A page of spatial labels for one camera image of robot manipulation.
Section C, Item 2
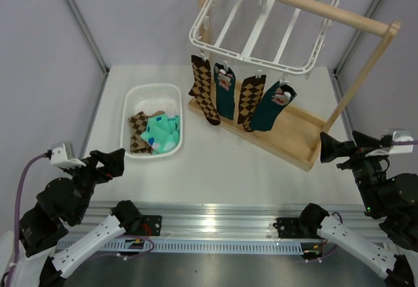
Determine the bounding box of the mint green sock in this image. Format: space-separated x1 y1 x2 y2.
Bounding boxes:
140 114 181 155

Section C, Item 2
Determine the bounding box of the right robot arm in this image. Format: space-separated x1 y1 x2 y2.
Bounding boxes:
298 129 417 286

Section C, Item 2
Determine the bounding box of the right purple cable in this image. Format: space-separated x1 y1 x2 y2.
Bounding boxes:
287 139 418 264

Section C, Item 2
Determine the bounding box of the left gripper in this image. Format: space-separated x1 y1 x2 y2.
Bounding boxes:
63 147 124 221

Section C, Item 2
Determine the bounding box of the brown checkered sock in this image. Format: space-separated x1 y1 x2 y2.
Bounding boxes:
188 55 221 126
237 75 266 132

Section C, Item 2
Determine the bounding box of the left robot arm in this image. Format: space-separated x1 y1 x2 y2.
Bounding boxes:
9 147 142 286

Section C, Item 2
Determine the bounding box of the wooden hanger rack stand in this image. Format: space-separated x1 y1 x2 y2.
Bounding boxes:
189 0 401 171

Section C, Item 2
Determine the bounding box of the white plastic laundry basket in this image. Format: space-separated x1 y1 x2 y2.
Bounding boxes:
120 83 183 160

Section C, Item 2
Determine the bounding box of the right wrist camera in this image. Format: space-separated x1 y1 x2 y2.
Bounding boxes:
366 128 417 157

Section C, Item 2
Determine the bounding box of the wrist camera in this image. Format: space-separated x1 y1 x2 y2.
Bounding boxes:
46 141 86 169
366 128 417 157

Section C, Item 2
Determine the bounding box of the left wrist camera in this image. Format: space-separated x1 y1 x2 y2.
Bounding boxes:
46 141 86 169

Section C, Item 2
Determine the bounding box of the beige checkered sock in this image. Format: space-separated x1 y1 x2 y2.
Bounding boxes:
128 110 165 154

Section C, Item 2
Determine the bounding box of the white slotted cable duct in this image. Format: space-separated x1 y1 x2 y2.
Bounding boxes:
99 237 303 256

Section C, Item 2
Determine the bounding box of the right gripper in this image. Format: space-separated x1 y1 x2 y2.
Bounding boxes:
318 129 389 213

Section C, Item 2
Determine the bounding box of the christmas pattern sock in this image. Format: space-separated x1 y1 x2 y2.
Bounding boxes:
249 82 297 131
214 63 236 120

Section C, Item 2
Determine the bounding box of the white plastic clip hanger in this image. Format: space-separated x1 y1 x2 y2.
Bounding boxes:
188 0 340 78

